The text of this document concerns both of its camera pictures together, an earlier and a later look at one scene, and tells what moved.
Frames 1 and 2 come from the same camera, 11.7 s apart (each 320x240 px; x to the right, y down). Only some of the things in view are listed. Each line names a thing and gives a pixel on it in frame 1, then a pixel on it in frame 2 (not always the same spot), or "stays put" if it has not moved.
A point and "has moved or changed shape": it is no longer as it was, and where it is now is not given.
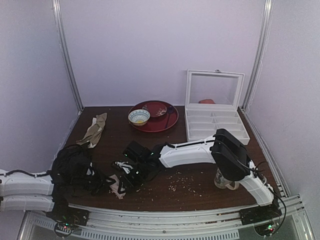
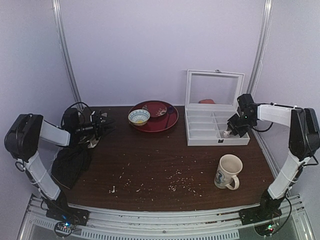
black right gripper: (130, 176) → (233, 125)
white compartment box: (213, 98) stays put
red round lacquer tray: (155, 124) stays put
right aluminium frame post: (260, 53) stays put
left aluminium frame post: (57, 14) stays put
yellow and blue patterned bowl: (139, 117) stays put
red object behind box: (206, 101) stays put
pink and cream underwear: (114, 187) has moved or changed shape
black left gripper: (99, 180) → (97, 126)
